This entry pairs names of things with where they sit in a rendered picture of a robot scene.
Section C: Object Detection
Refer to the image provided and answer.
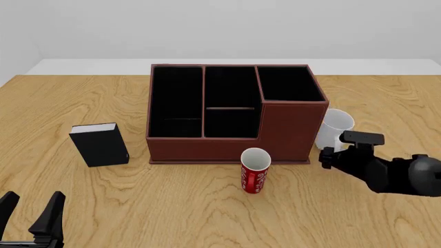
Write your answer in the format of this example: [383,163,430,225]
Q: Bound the red patterned mug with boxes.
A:
[239,147,272,195]

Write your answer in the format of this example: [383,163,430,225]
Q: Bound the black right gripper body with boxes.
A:
[318,146,337,170]

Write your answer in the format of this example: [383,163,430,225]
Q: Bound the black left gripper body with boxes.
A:
[0,238,65,248]

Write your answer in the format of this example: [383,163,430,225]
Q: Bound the red-brown desk caddy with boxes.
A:
[145,63,330,165]

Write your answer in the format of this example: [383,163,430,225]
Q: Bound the black book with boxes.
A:
[68,122,131,168]

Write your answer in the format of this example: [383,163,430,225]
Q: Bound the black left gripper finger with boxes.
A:
[28,190,67,241]
[0,190,21,236]

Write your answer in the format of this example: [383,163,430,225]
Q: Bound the white mug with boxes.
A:
[315,107,356,154]

